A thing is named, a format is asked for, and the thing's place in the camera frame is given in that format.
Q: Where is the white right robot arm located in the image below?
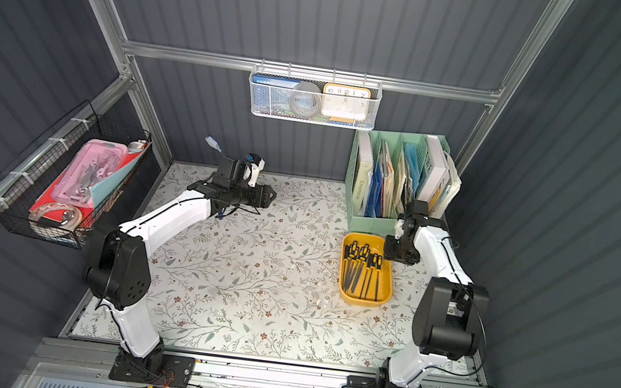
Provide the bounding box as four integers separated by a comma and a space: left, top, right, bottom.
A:
378, 200, 490, 388

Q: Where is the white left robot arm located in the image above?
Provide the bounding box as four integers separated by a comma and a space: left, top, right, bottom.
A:
83, 153, 277, 361

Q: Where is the yellow plastic storage tray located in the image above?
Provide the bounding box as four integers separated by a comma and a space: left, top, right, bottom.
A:
338, 232, 393, 308

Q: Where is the green file organizer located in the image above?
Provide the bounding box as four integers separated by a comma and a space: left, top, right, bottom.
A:
345, 131, 461, 236

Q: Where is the blue box in mesh basket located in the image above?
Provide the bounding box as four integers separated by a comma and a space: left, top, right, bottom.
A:
250, 73, 300, 114

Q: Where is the pink plastic tool case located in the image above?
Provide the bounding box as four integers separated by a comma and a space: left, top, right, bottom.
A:
50, 139, 128, 208

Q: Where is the white book in organizer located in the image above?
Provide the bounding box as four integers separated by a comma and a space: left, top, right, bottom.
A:
417, 135, 451, 213

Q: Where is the grey tape roll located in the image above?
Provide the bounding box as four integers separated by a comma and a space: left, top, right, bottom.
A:
288, 81, 321, 119

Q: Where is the yellow white clock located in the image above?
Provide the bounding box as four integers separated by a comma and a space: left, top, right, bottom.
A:
320, 83, 372, 123

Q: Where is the red folder in basket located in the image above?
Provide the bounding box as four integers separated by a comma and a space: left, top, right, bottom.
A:
28, 140, 150, 236

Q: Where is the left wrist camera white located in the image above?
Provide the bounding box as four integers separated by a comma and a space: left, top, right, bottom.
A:
243, 153, 265, 188

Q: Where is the white mesh wall basket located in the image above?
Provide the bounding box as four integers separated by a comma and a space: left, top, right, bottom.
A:
248, 64, 384, 131

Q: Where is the black wire wall basket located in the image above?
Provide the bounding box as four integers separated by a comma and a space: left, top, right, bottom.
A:
0, 102, 152, 250

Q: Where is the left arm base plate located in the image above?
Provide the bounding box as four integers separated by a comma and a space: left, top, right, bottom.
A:
108, 348, 197, 388

